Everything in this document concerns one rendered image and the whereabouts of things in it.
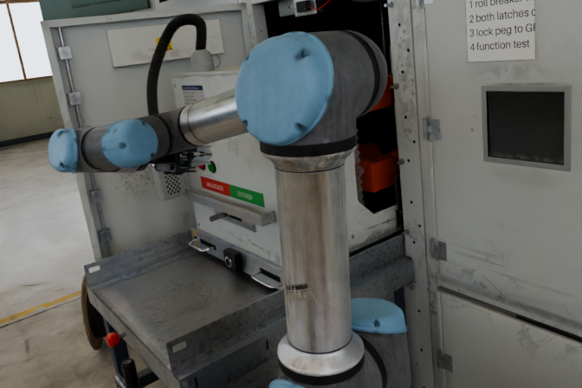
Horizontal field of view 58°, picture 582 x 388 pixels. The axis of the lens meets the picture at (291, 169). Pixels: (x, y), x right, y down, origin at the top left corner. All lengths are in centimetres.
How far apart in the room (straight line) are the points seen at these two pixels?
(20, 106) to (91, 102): 1068
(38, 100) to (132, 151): 1158
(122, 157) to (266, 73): 35
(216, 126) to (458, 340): 86
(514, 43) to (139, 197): 118
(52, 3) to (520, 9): 221
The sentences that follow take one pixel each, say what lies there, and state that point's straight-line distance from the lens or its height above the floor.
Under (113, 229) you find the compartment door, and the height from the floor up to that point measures 93.
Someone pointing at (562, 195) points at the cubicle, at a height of 110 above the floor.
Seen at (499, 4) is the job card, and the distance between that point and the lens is 112.
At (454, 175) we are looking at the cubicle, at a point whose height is 111.
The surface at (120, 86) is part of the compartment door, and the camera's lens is 170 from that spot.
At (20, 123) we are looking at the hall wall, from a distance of 1236.
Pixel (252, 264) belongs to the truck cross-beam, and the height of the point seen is 90.
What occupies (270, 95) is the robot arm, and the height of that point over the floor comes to 139.
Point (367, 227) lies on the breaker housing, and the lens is 137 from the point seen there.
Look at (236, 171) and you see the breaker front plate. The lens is 132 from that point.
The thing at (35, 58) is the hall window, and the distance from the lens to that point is 1252.
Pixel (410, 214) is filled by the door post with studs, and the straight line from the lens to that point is 139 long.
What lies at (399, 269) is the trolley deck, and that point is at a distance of 140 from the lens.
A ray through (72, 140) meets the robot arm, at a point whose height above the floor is 133.
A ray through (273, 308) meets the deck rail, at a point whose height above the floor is 88.
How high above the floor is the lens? 145
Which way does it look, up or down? 14 degrees down
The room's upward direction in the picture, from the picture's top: 7 degrees counter-clockwise
